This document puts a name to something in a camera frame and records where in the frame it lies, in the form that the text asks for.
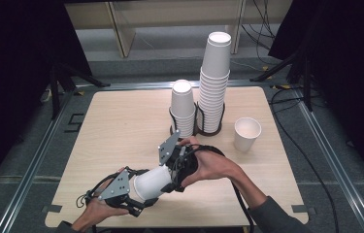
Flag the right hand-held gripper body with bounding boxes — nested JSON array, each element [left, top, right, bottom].
[[157, 129, 200, 192]]

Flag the black wire cup holder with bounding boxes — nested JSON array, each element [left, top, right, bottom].
[[168, 101, 226, 143]]

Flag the person's left hand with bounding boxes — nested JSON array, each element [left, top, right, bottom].
[[78, 166, 130, 227]]

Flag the black curtain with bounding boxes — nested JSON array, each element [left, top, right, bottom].
[[268, 0, 364, 187], [0, 0, 94, 203]]

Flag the light wooden shelf unit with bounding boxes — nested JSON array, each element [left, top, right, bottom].
[[64, 0, 294, 59]]

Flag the tall stack of paper cups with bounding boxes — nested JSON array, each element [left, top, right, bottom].
[[196, 31, 233, 134]]

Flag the bundle of black cables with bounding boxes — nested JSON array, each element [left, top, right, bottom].
[[240, 0, 278, 66]]

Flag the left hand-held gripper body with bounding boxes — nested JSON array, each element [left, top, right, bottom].
[[85, 168, 146, 218]]

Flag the right hand-held gripper cable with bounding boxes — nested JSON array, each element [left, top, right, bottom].
[[182, 144, 255, 233]]

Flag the person's right hand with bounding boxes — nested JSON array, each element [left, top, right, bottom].
[[178, 135, 246, 189]]

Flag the aluminium floor rail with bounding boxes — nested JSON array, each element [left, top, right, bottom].
[[0, 92, 75, 233], [75, 79, 279, 92], [293, 87, 364, 233]]

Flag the hand-held gripper cable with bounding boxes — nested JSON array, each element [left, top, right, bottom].
[[75, 173, 119, 210], [182, 144, 255, 233]]

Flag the long black floor cable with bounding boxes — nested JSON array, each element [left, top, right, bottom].
[[268, 86, 341, 233]]

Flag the black metal stand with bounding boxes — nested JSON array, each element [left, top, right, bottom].
[[248, 45, 314, 113], [49, 60, 112, 120]]

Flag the left hand-held gripper cable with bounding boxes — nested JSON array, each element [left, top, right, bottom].
[[75, 173, 119, 210]]

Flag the short stack of paper cups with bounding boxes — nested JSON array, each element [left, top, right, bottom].
[[169, 79, 198, 140]]

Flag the white paper cup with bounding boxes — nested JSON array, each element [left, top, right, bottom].
[[132, 164, 174, 202], [233, 116, 263, 153]]

